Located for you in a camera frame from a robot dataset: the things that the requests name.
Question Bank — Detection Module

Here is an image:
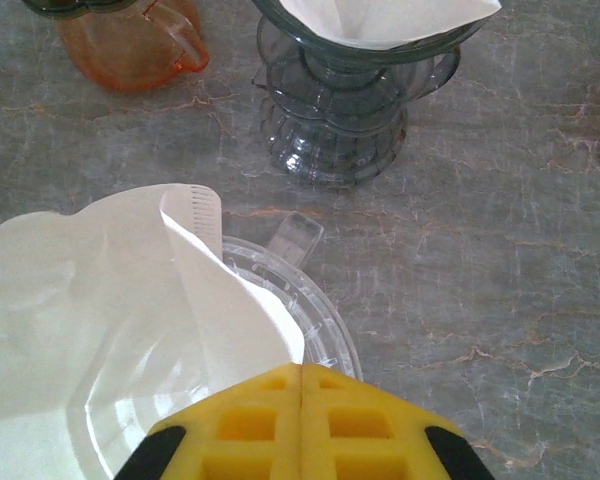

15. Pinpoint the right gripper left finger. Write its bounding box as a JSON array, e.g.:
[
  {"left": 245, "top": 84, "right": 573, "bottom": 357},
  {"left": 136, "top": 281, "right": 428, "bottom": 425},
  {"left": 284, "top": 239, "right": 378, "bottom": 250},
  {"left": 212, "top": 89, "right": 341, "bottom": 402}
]
[{"left": 112, "top": 363, "right": 302, "bottom": 480}]

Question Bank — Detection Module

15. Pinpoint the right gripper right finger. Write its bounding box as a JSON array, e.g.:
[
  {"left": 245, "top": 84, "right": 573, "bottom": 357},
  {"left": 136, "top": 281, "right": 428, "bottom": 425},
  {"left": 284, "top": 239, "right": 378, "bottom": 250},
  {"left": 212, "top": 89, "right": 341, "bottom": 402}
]
[{"left": 299, "top": 363, "right": 496, "bottom": 480}]

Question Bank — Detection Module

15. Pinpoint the clear plastic dripper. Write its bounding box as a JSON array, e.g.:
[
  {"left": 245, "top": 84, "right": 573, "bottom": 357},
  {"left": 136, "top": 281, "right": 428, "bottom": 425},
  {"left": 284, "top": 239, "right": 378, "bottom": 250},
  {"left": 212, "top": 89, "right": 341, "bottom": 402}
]
[{"left": 64, "top": 209, "right": 365, "bottom": 480}]

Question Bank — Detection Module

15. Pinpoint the white paper coffee filter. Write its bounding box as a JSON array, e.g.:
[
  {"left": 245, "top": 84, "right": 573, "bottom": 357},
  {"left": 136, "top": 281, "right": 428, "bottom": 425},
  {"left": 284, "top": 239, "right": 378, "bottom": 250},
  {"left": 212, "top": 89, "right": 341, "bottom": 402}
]
[
  {"left": 277, "top": 0, "right": 504, "bottom": 51},
  {"left": 0, "top": 183, "right": 306, "bottom": 480}
]

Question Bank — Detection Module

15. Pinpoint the smoky grey server jug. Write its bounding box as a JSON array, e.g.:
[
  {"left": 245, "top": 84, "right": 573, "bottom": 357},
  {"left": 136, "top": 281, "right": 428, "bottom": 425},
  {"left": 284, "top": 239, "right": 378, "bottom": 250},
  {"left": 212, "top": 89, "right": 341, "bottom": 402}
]
[{"left": 258, "top": 89, "right": 411, "bottom": 189}]

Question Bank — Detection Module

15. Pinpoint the smoky grey plastic dripper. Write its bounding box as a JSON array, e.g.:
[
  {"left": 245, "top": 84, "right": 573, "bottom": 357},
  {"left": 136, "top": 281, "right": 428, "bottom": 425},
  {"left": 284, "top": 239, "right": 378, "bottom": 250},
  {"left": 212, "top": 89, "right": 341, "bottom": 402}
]
[{"left": 249, "top": 0, "right": 481, "bottom": 130}]

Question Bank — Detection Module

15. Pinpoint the orange plastic server jug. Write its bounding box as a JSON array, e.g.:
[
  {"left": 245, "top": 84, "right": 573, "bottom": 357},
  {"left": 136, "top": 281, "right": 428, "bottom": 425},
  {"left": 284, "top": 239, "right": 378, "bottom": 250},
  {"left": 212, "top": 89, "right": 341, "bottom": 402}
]
[{"left": 52, "top": 0, "right": 211, "bottom": 93}]

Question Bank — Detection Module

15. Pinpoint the dark green plastic dripper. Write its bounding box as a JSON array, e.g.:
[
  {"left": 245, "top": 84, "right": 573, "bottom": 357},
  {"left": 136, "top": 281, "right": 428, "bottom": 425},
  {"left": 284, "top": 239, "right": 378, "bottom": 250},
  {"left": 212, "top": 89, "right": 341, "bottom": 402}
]
[{"left": 22, "top": 0, "right": 126, "bottom": 21}]

